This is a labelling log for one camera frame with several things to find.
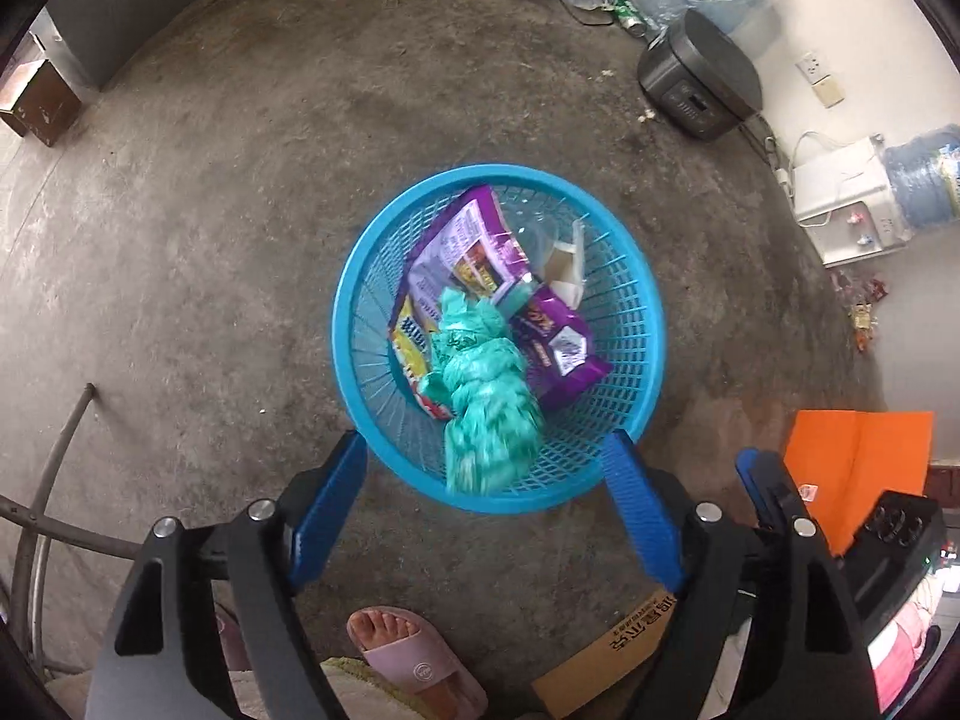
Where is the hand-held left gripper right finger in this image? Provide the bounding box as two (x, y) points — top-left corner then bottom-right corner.
(600, 429), (882, 720)

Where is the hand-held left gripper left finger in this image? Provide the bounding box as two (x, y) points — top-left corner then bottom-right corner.
(84, 429), (368, 720)

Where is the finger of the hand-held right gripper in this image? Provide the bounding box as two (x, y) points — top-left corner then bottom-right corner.
(736, 447), (815, 533)

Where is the blue plastic basket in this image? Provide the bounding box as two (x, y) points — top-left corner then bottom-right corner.
(331, 163), (667, 517)

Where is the purple snack packet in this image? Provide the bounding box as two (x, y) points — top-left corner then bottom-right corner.
(510, 281), (612, 413)
(409, 184), (530, 308)

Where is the yellow snack packet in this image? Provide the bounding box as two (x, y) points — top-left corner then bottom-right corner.
(386, 296), (455, 421)

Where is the green plastic bag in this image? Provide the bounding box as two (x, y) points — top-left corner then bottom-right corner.
(420, 286), (545, 497)

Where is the white cardboard box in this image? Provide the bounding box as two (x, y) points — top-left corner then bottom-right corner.
(541, 219), (587, 308)

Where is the clear plastic cup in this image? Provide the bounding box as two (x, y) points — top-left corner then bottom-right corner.
(510, 221), (560, 275)

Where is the pink garment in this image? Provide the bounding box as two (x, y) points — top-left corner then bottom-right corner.
(868, 577), (947, 713)

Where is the person's foot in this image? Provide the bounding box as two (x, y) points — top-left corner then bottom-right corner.
(346, 609), (428, 653)

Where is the flat cardboard piece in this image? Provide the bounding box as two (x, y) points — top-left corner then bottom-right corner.
(531, 585), (680, 720)

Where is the white fluffy cloth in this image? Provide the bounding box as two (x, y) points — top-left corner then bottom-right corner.
(321, 654), (410, 720)

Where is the pink slipper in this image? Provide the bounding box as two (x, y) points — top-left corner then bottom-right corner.
(360, 619), (488, 720)

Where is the pile of small wrappers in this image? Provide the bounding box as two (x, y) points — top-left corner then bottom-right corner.
(832, 270), (890, 353)

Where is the white water dispenser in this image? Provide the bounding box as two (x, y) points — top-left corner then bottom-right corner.
(791, 135), (912, 269)

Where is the blue water jug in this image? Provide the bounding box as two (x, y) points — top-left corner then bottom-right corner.
(883, 124), (960, 230)

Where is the black rice cooker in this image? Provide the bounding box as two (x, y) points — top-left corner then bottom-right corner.
(637, 9), (764, 142)

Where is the brown wooden box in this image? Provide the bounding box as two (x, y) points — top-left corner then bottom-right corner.
(0, 56), (83, 147)

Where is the grey cabinet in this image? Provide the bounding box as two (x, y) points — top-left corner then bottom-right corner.
(30, 0), (177, 95)

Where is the metal pipe frame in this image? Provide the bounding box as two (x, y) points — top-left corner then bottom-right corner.
(0, 382), (143, 676)

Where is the wall socket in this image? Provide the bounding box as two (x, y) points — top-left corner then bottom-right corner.
(795, 52), (847, 107)

